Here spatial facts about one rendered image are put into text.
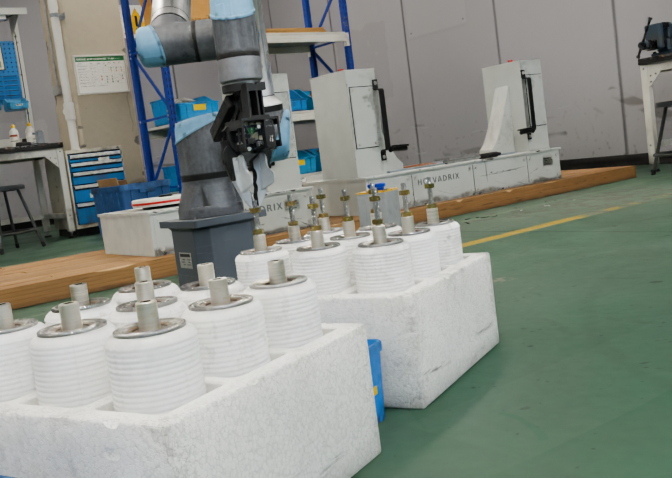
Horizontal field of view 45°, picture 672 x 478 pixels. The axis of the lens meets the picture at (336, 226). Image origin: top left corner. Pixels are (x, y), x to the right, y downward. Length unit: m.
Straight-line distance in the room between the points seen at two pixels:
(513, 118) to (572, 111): 2.20
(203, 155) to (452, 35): 6.31
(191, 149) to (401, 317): 0.77
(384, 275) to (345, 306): 0.08
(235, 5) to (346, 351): 0.65
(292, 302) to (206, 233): 0.82
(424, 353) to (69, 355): 0.58
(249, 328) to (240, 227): 0.93
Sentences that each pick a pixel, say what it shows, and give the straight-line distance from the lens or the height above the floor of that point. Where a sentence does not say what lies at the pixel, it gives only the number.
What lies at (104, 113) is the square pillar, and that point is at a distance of 7.77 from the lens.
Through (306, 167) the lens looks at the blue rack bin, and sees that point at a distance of 6.98.
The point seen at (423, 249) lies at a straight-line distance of 1.39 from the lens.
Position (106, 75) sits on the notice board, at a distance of 7.82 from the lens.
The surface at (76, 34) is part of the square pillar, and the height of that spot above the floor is 1.74.
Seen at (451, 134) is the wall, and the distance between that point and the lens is 8.08.
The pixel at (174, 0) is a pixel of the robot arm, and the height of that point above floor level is 0.73.
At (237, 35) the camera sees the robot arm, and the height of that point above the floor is 0.62.
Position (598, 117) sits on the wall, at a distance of 7.00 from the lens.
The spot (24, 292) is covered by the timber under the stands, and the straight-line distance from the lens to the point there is 3.13.
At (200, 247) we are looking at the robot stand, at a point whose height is 0.24.
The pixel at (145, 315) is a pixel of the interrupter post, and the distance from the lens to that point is 0.86.
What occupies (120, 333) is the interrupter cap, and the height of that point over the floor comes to 0.25.
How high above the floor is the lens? 0.41
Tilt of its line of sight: 5 degrees down
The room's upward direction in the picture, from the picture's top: 7 degrees counter-clockwise
